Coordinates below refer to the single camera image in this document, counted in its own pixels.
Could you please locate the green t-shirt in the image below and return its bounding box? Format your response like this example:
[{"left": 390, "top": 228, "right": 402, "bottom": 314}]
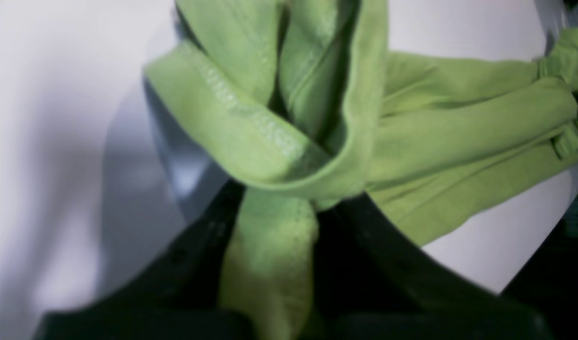
[{"left": 145, "top": 0, "right": 578, "bottom": 340}]

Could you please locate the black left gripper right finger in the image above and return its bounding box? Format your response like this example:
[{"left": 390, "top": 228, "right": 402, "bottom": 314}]
[{"left": 310, "top": 194, "right": 553, "bottom": 340}]

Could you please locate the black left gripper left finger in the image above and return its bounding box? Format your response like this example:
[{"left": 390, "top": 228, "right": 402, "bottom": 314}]
[{"left": 35, "top": 180, "right": 256, "bottom": 340}]

